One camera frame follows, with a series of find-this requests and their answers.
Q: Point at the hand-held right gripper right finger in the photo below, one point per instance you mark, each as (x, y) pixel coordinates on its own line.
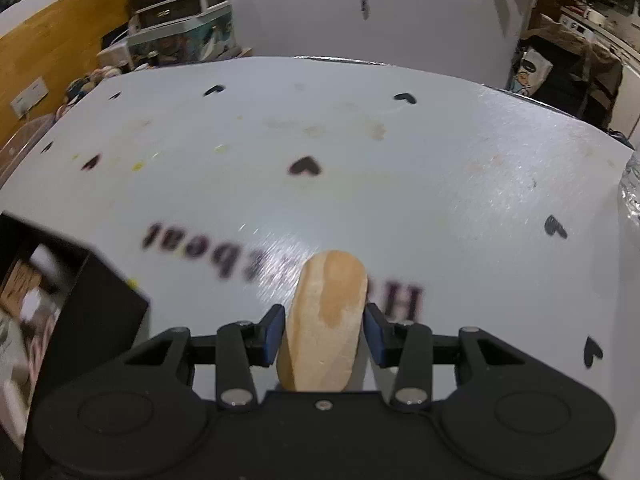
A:
(377, 335)

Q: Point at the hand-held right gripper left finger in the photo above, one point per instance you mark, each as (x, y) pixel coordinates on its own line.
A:
(272, 335)

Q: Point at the oval wooden block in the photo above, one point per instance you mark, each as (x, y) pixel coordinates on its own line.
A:
(325, 320)

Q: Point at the black storage box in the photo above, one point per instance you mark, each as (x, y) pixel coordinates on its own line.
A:
(100, 310)

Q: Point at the small wooden box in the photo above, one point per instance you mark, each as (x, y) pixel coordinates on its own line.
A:
(12, 282)

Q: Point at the clear plastic water bottle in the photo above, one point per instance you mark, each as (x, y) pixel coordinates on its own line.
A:
(631, 190)

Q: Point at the white printed paper bag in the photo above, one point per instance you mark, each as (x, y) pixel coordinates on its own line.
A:
(530, 72)

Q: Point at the teal storage box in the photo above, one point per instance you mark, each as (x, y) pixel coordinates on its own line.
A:
(190, 40)

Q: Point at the pile of yarn balls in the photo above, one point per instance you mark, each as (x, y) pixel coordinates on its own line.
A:
(92, 82)

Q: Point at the clear plastic bin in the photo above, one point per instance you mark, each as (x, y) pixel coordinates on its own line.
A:
(25, 140)

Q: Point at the wooden panel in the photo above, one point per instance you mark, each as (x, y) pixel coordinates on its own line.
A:
(60, 45)

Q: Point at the white wall socket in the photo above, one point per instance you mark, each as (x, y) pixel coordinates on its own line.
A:
(30, 96)

